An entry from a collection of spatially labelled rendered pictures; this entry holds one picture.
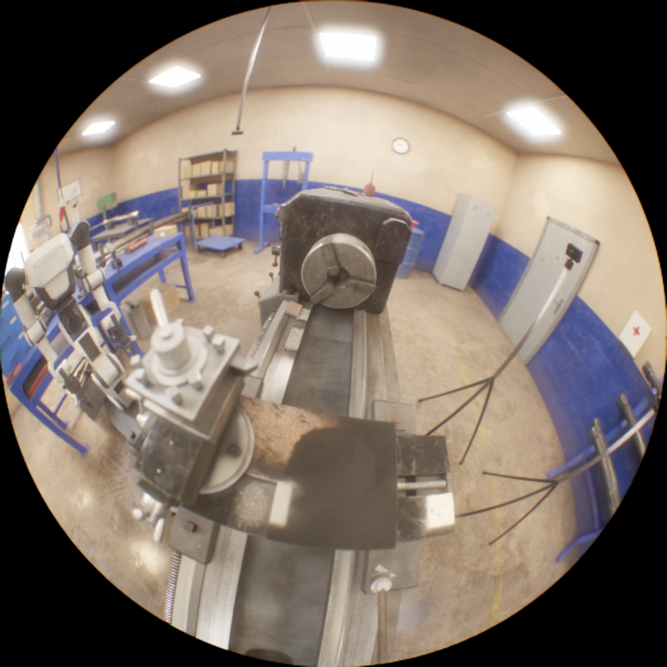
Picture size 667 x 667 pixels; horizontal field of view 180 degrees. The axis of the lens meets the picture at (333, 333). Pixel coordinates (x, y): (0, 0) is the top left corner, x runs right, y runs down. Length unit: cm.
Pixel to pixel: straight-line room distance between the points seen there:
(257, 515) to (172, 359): 32
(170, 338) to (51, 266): 98
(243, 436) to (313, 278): 52
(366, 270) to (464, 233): 354
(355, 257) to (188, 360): 53
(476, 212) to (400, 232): 342
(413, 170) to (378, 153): 68
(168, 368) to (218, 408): 11
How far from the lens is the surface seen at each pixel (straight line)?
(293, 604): 74
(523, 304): 390
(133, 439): 160
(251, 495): 47
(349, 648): 71
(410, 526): 58
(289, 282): 98
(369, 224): 85
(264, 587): 72
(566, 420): 327
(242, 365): 40
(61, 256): 123
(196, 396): 33
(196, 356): 36
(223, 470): 47
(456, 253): 417
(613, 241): 346
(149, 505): 44
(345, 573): 58
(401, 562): 58
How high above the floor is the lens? 139
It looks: 41 degrees down
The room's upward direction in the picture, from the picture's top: 11 degrees clockwise
